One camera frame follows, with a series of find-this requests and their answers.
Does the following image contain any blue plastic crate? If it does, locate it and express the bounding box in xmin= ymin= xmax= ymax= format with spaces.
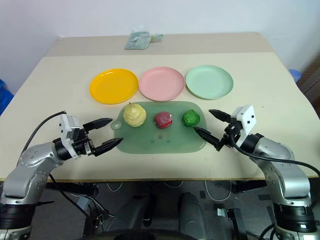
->
xmin=0 ymin=79 xmax=14 ymax=116

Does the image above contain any light blue round object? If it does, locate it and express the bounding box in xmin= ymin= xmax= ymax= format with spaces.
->
xmin=289 ymin=68 xmax=304 ymax=84

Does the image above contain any large clear plastic bag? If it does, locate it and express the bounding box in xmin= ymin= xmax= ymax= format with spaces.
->
xmin=124 ymin=30 xmax=152 ymax=51

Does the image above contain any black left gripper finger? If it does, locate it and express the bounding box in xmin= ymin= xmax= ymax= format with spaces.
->
xmin=82 ymin=117 xmax=114 ymax=132
xmin=92 ymin=137 xmax=125 ymax=158

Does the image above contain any yellow plastic plate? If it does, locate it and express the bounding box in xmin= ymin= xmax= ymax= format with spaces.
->
xmin=89 ymin=68 xmax=139 ymax=106

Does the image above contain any red toy fruit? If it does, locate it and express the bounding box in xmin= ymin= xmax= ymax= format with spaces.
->
xmin=153 ymin=111 xmax=174 ymax=130

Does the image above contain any black table frame bar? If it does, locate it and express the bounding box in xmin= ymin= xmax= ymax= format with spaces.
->
xmin=45 ymin=181 xmax=100 ymax=199
xmin=230 ymin=179 xmax=267 ymax=195

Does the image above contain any brown wooden furniture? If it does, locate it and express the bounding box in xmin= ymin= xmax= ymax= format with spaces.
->
xmin=299 ymin=55 xmax=320 ymax=104

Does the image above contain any small clear plastic bag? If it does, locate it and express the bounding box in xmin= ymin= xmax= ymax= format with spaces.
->
xmin=149 ymin=32 xmax=165 ymax=43

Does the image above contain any light green plastic plate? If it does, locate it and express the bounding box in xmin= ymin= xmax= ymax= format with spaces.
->
xmin=185 ymin=64 xmax=235 ymax=101

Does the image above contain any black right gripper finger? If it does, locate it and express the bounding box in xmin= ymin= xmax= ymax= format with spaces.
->
xmin=208 ymin=108 xmax=233 ymax=124
xmin=193 ymin=126 xmax=223 ymax=152

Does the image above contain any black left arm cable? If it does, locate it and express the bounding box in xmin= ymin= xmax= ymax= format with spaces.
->
xmin=24 ymin=109 xmax=67 ymax=154

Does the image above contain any pink plastic plate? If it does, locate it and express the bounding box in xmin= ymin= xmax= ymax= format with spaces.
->
xmin=138 ymin=66 xmax=186 ymax=102

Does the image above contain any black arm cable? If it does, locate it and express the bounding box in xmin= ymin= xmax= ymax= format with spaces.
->
xmin=24 ymin=109 xmax=67 ymax=154
xmin=228 ymin=134 xmax=320 ymax=175

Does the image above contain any green toy fruit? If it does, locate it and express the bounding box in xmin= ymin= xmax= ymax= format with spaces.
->
xmin=181 ymin=109 xmax=201 ymax=128

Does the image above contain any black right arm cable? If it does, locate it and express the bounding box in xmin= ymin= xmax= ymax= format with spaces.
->
xmin=228 ymin=134 xmax=320 ymax=175

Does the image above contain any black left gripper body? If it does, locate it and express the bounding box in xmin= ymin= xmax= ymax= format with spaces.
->
xmin=71 ymin=127 xmax=98 ymax=158

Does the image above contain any dark rounded grey shape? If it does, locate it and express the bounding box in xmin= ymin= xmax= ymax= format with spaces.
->
xmin=177 ymin=192 xmax=210 ymax=240

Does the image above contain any white looped cable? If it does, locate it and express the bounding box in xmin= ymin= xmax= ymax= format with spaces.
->
xmin=204 ymin=179 xmax=233 ymax=202

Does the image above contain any green translucent cutting mat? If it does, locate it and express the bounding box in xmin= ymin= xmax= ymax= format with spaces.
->
xmin=111 ymin=100 xmax=209 ymax=155

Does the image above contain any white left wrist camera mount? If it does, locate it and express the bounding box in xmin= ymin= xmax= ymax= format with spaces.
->
xmin=59 ymin=114 xmax=81 ymax=160

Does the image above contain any black metal bracket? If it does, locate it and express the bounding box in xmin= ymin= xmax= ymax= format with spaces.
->
xmin=216 ymin=206 xmax=249 ymax=240

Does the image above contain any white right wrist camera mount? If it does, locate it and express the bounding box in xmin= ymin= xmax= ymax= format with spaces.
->
xmin=229 ymin=104 xmax=257 ymax=149

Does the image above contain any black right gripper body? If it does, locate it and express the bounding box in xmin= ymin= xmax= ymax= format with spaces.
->
xmin=219 ymin=116 xmax=243 ymax=149

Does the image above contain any yellow toy fruit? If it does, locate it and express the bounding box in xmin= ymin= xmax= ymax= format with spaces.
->
xmin=122 ymin=101 xmax=147 ymax=129

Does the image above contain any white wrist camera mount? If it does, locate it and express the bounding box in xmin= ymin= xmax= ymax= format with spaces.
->
xmin=229 ymin=104 xmax=257 ymax=149
xmin=59 ymin=114 xmax=81 ymax=160

